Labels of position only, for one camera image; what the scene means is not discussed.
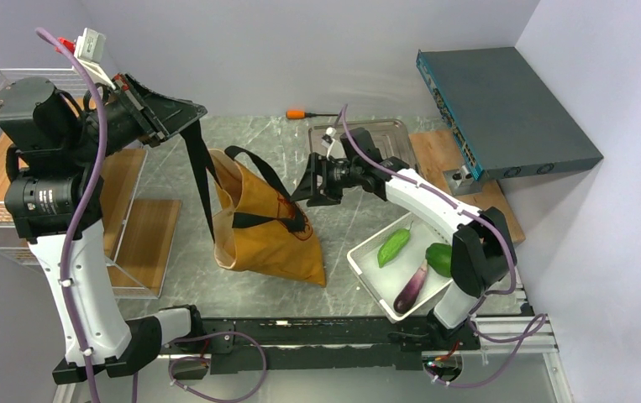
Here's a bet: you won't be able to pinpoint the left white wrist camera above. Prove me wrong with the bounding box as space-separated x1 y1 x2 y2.
57 28 115 88

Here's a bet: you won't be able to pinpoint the green bitter gourd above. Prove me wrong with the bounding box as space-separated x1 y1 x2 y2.
376 228 411 268

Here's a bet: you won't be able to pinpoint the dark network switch box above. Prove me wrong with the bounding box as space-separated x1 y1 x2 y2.
416 47 603 181

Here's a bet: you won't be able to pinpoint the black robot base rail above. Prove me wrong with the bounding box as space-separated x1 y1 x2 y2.
147 317 558 385

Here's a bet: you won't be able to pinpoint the metal bracket stand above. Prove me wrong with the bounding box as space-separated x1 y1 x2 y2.
443 169 482 196

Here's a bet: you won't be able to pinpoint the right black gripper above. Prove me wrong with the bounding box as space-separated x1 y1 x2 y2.
291 153 362 207

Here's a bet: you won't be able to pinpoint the tan grocery bag black straps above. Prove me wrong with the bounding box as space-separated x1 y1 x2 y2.
179 119 328 289

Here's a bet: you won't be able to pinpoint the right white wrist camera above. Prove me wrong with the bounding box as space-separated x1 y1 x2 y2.
322 127 337 160

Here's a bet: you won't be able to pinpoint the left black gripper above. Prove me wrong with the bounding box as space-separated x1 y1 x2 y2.
62 71 206 166

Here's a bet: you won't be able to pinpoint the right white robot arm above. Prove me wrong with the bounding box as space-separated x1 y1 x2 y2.
292 127 517 348

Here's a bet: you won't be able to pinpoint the orange handled screwdriver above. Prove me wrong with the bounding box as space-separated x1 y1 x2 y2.
285 110 337 120

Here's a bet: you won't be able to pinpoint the green bell pepper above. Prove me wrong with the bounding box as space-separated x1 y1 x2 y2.
425 243 452 278

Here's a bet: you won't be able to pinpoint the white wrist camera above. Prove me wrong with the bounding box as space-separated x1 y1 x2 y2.
57 28 115 88
322 127 337 160

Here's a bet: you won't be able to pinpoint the purple eggplant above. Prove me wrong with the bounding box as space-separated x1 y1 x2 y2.
393 259 428 315

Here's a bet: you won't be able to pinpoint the silver metal tray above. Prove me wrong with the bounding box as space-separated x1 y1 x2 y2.
307 119 419 170

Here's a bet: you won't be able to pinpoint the white plastic basket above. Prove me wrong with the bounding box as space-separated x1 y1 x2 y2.
347 212 454 323

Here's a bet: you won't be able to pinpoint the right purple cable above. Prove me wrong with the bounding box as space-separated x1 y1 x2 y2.
336 104 549 390

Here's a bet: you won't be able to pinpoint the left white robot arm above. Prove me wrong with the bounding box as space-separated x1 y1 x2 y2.
0 73 207 385

